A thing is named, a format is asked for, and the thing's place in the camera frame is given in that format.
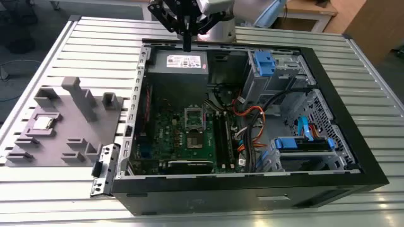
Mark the wooden desk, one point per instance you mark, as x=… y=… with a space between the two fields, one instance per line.
x=311 y=10

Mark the grey metal card bracket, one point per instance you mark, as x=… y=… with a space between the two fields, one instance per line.
x=107 y=163

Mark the blue plastic drive latch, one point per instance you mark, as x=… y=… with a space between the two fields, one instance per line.
x=263 y=63

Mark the thin metal locking lever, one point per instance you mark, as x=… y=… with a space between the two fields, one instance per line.
x=206 y=118

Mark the graphics card with fan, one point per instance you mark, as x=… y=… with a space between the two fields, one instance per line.
x=190 y=165

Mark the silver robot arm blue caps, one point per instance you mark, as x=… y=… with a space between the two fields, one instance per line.
x=222 y=30

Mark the grey parts rack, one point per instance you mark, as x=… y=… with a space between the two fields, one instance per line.
x=72 y=127

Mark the silver square CPU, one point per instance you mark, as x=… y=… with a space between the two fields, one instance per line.
x=43 y=123

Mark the hard disk in blue carrier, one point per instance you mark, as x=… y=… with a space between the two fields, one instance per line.
x=286 y=143

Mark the black open PC case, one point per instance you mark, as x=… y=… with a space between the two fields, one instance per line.
x=220 y=194

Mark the grey metal drive cage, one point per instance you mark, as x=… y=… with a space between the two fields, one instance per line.
x=284 y=80

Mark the grey power supply unit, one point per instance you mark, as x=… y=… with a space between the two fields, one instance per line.
x=190 y=62

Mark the grey metal disk bay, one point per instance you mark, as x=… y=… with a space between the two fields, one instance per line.
x=303 y=154

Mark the CPU socket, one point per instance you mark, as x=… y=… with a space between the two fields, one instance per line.
x=194 y=142

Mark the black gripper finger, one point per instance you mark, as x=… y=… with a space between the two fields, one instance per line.
x=160 y=16
x=215 y=22

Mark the blue motherboard connector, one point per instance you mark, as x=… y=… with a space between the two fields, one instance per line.
x=146 y=151

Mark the black RAM slot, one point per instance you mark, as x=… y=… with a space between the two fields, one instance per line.
x=219 y=139
x=230 y=139
x=226 y=139

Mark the green motherboard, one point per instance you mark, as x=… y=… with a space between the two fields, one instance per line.
x=167 y=142

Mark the black chair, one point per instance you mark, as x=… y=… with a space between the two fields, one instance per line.
x=19 y=42

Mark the brown wooden cabinet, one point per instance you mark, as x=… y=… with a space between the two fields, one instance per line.
x=372 y=23

